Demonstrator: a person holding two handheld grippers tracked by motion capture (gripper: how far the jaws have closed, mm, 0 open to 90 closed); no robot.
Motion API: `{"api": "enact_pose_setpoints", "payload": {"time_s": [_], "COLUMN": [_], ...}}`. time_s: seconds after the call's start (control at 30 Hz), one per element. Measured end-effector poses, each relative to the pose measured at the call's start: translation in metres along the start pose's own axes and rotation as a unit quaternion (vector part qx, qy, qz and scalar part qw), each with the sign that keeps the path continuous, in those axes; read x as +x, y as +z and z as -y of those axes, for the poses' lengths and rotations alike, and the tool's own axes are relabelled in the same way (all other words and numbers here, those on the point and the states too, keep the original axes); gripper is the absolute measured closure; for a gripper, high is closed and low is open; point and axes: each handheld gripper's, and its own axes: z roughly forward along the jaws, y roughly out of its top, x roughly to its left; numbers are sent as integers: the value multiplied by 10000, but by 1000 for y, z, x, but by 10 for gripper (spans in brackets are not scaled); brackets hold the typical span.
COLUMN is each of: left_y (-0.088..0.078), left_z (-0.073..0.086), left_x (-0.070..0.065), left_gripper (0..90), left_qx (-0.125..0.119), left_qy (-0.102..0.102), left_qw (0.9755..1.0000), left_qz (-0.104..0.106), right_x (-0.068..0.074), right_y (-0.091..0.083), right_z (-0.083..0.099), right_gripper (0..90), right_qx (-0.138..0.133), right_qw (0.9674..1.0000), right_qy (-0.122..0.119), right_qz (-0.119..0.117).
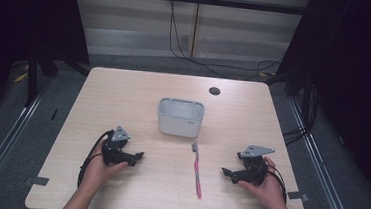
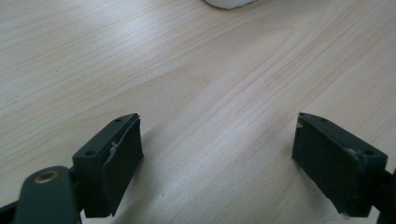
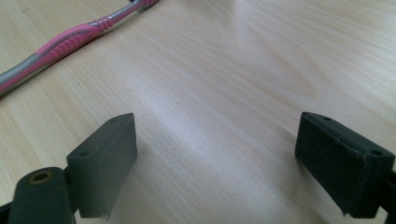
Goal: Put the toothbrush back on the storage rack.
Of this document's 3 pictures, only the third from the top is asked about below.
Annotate pink grey toothbrush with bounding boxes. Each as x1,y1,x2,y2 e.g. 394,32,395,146
0,0,161,98

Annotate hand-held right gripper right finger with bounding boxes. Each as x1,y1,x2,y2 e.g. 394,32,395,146
294,111,396,219

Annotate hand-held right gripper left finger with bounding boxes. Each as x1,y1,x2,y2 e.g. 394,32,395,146
65,112,138,220

